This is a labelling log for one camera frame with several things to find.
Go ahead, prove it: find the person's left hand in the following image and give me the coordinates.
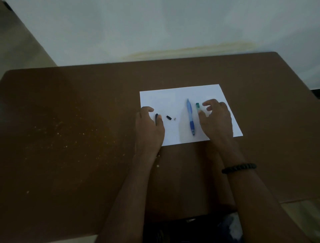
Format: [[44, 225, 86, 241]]
[[135, 106, 166, 158]]

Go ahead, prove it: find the person's right hand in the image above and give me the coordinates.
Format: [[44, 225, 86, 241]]
[[198, 99, 234, 149]]

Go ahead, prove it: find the person's left forearm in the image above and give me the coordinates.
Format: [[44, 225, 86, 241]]
[[96, 150, 161, 243]]

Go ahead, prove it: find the person's right forearm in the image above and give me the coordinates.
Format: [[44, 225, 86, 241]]
[[214, 140, 311, 243]]

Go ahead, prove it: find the blue pen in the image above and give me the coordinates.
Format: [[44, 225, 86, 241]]
[[186, 98, 196, 136]]

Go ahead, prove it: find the white paper sheet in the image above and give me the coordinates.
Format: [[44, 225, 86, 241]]
[[139, 84, 243, 147]]

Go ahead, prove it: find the black bead bracelet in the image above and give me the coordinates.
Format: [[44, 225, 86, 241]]
[[221, 163, 257, 175]]

